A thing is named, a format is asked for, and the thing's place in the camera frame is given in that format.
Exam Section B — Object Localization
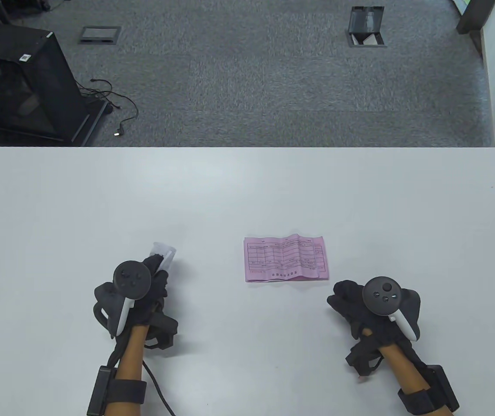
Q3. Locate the person's right hand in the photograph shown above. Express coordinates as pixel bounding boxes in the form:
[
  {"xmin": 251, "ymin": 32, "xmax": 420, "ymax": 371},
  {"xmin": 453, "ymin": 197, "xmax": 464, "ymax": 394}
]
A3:
[{"xmin": 327, "ymin": 280, "xmax": 421, "ymax": 349}]

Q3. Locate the person's left hand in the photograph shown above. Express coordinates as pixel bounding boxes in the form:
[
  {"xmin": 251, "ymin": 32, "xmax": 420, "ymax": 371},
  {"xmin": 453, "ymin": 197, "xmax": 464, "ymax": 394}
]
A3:
[{"xmin": 124, "ymin": 255, "xmax": 171, "ymax": 336}]

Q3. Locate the white paper invoice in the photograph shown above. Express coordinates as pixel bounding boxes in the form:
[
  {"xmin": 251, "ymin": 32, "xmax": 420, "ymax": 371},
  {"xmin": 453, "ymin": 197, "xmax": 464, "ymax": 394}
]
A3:
[{"xmin": 151, "ymin": 242, "xmax": 176, "ymax": 273}]

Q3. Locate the pink paper invoice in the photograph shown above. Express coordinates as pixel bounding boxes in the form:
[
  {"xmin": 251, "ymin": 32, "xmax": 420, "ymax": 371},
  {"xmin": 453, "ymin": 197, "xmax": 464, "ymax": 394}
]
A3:
[{"xmin": 244, "ymin": 234, "xmax": 329, "ymax": 283}]

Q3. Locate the person's right forearm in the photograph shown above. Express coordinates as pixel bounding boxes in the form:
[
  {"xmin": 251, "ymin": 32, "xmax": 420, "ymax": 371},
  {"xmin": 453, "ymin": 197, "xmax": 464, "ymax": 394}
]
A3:
[{"xmin": 360, "ymin": 329, "xmax": 449, "ymax": 416}]

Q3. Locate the person's left forearm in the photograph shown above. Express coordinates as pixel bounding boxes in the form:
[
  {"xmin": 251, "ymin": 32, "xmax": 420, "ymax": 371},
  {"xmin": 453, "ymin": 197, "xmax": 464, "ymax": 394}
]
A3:
[{"xmin": 109, "ymin": 323, "xmax": 150, "ymax": 416}]

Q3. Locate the black white left hand controller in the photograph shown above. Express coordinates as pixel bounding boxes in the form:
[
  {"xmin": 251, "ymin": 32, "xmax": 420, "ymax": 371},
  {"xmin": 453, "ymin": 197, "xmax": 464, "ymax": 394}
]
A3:
[{"xmin": 91, "ymin": 260, "xmax": 152, "ymax": 338}]

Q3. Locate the black white hand controller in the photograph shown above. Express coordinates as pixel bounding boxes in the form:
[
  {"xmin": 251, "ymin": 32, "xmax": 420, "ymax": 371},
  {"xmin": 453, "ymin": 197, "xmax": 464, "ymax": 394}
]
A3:
[
  {"xmin": 362, "ymin": 276, "xmax": 421, "ymax": 343},
  {"xmin": 91, "ymin": 260, "xmax": 152, "ymax": 338}
]

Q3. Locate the black white right hand controller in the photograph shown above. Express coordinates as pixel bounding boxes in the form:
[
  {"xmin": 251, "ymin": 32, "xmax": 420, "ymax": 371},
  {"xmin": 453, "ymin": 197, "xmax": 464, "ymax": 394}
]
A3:
[{"xmin": 362, "ymin": 276, "xmax": 421, "ymax": 343}]

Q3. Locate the black equipment cabinet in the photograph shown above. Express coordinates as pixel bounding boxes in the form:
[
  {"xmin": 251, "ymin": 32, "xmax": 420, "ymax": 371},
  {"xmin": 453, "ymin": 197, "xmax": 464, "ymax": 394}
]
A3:
[{"xmin": 0, "ymin": 19, "xmax": 108, "ymax": 147}]

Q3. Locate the closed grey floor box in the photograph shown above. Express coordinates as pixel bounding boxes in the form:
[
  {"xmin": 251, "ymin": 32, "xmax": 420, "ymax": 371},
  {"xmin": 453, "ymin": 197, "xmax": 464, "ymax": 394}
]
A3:
[{"xmin": 78, "ymin": 26, "xmax": 122, "ymax": 45}]

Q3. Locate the open grey floor box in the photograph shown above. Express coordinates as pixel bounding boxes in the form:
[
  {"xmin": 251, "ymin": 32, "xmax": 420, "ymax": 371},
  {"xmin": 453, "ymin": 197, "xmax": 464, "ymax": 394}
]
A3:
[{"xmin": 345, "ymin": 6, "xmax": 388, "ymax": 48}]

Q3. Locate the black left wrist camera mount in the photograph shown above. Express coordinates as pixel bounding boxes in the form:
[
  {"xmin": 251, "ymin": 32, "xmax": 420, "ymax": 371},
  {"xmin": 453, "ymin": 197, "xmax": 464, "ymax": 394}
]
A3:
[{"xmin": 146, "ymin": 303, "xmax": 179, "ymax": 349}]

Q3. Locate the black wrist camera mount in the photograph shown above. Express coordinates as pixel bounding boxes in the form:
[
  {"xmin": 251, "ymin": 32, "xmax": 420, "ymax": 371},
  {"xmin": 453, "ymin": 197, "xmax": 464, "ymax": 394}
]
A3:
[
  {"xmin": 146, "ymin": 303, "xmax": 179, "ymax": 349},
  {"xmin": 345, "ymin": 338, "xmax": 384, "ymax": 383}
]

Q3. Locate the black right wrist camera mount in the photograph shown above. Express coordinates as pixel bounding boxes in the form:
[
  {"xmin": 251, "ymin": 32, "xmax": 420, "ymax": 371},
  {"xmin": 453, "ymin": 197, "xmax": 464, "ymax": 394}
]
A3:
[{"xmin": 345, "ymin": 338, "xmax": 384, "ymax": 383}]

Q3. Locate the thin black left wrist cable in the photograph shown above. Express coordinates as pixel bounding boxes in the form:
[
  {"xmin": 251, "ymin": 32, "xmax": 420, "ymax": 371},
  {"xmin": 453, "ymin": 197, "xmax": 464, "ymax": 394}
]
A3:
[{"xmin": 143, "ymin": 363, "xmax": 176, "ymax": 416}]

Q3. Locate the black left wrist strap box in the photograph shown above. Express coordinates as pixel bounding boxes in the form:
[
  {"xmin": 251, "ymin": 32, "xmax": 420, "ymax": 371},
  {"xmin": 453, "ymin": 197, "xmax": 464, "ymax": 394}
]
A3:
[{"xmin": 86, "ymin": 366, "xmax": 147, "ymax": 416}]

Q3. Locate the black wrist strap box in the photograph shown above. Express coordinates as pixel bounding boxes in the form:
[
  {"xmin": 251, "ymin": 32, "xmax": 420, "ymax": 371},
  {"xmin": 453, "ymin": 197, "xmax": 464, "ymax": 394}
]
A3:
[
  {"xmin": 86, "ymin": 366, "xmax": 147, "ymax": 416},
  {"xmin": 398, "ymin": 365, "xmax": 460, "ymax": 415}
]

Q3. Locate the black right wrist strap box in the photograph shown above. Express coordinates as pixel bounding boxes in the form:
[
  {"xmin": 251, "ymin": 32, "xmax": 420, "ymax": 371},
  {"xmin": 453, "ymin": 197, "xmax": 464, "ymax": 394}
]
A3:
[{"xmin": 398, "ymin": 365, "xmax": 460, "ymax": 415}]

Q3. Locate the black floor cable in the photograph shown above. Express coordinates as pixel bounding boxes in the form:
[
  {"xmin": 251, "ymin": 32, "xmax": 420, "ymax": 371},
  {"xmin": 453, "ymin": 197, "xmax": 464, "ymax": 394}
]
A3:
[{"xmin": 78, "ymin": 78, "xmax": 140, "ymax": 138}]

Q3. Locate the dark grey post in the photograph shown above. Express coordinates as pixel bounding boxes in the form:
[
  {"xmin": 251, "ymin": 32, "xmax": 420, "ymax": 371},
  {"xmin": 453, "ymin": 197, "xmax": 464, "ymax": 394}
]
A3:
[{"xmin": 456, "ymin": 0, "xmax": 495, "ymax": 35}]

